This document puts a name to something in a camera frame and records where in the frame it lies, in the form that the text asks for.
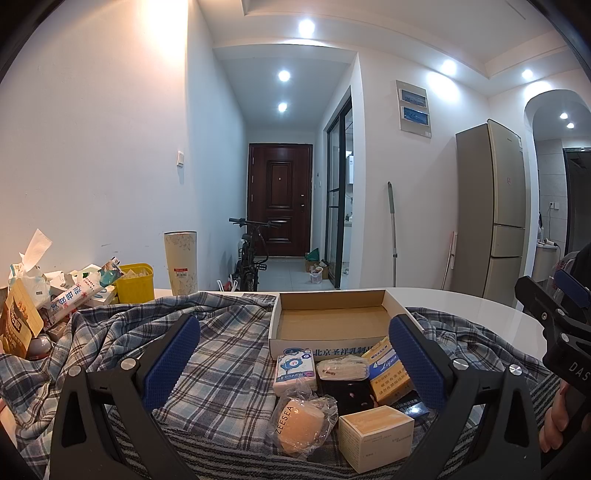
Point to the cream tumbler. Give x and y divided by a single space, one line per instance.
181 263

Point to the white pink pole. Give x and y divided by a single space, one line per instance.
450 258

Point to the red white bag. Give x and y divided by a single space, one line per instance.
225 285

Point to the white bathroom counter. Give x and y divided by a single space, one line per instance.
547 263

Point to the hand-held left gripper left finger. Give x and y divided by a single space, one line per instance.
173 360

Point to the teal packet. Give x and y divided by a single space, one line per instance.
111 273

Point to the grey striped cloth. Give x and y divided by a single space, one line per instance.
221 452

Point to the dark red entrance door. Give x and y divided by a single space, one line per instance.
279 198

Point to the grey mop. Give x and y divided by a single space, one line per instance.
392 230

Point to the yellow plastic container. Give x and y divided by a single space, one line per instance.
136 288

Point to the black framed glass door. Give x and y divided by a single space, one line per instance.
333 207

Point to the clear white napkin pack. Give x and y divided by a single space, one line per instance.
344 368

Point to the small cream box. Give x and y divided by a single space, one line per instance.
376 438

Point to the white printed packet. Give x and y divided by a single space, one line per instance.
69 300

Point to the beige sponge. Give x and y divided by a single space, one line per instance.
300 424

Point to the white plastic bag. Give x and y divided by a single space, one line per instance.
316 277

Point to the flat white box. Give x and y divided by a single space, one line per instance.
101 297

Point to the blue white tissue pack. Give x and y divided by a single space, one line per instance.
295 371

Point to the white green tissue pack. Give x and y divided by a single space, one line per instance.
27 284

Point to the grey round jar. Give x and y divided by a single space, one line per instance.
39 347

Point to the green bag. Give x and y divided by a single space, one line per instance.
314 254

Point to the shallow cardboard box tray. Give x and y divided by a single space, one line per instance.
332 323

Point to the beige refrigerator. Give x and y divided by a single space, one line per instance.
494 207

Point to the person's right hand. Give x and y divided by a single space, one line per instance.
556 420

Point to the black bicycle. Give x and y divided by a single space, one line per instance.
247 267

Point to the grey wall panel with pictures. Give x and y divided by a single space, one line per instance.
413 106

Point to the blue plaid shirt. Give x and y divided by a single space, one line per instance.
221 350

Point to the dark bathroom door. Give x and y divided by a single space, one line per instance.
577 203

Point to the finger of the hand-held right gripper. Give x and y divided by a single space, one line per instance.
535 300
572 293

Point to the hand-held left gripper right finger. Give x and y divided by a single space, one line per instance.
415 364

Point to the yellow cigarette pack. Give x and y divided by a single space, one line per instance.
385 374

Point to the crumpled white tissue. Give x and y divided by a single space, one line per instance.
37 249

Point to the small cardboard box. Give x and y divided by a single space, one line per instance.
323 270

